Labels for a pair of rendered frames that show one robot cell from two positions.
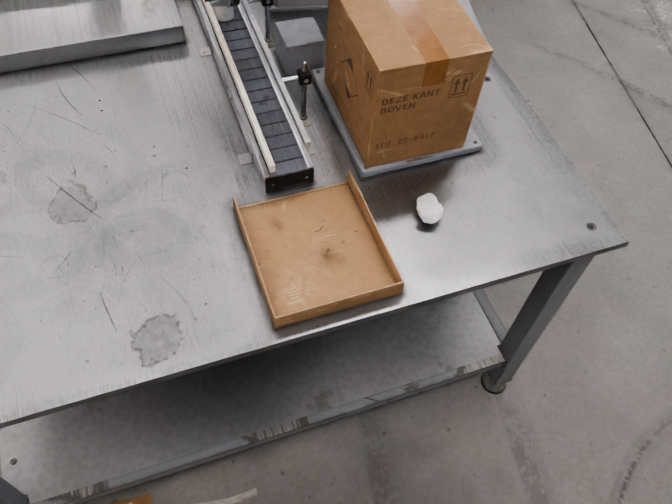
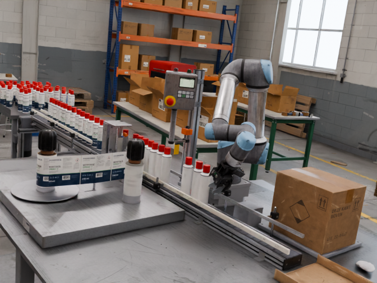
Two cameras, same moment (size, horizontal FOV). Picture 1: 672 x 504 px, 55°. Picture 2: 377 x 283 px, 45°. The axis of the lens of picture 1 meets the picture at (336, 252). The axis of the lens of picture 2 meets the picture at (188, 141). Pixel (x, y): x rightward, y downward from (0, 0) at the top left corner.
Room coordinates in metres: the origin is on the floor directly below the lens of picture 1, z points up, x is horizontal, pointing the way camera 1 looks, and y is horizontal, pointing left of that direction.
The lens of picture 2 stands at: (-0.52, 0.96, 1.65)
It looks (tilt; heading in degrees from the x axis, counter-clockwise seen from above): 13 degrees down; 345
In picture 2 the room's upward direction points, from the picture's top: 6 degrees clockwise
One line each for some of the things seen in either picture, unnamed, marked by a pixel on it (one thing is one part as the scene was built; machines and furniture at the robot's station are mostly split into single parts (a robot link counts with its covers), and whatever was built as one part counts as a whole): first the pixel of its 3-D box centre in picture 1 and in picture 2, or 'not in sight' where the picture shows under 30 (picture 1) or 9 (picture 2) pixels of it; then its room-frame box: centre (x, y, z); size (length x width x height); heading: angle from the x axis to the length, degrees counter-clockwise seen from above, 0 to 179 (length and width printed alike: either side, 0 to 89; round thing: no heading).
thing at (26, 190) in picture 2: not in sight; (45, 190); (1.58, 1.07, 0.89); 0.31 x 0.31 x 0.01
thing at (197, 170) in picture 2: not in sight; (197, 181); (1.48, 0.37, 0.98); 0.05 x 0.05 x 0.20
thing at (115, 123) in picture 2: not in sight; (117, 123); (2.01, 0.72, 1.14); 0.14 x 0.11 x 0.01; 24
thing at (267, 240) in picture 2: (212, 15); (200, 203); (1.39, 0.37, 0.91); 1.07 x 0.01 x 0.02; 24
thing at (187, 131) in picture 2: not in sight; (179, 156); (1.70, 0.41, 1.05); 0.10 x 0.04 x 0.33; 114
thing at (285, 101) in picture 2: not in sight; (279, 98); (5.40, -1.88, 0.97); 0.43 x 0.42 x 0.37; 100
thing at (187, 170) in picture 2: not in sight; (187, 177); (1.55, 0.40, 0.98); 0.05 x 0.05 x 0.20
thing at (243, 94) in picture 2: not in sight; (249, 91); (5.99, -1.66, 0.97); 0.42 x 0.39 x 0.37; 101
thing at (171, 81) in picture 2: not in sight; (180, 90); (1.80, 0.42, 1.38); 0.17 x 0.10 x 0.19; 79
